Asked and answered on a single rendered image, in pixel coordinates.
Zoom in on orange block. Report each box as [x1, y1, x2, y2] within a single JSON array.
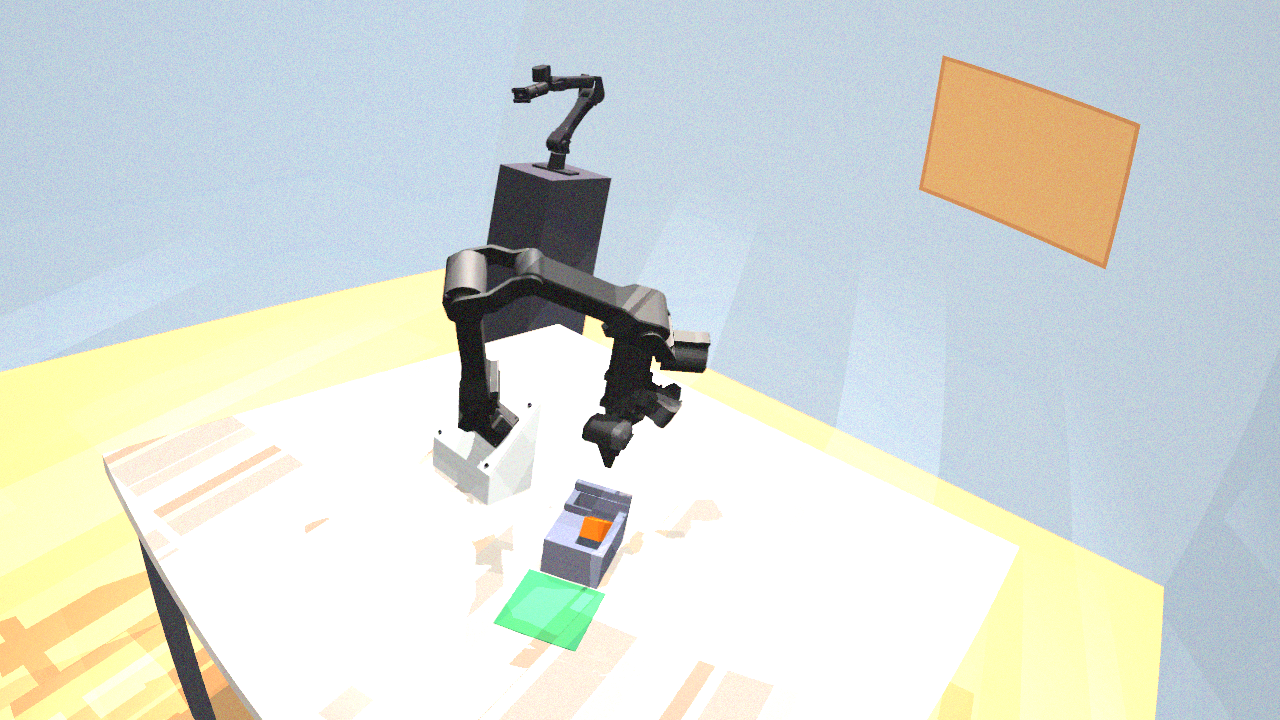
[[580, 516, 613, 542]]

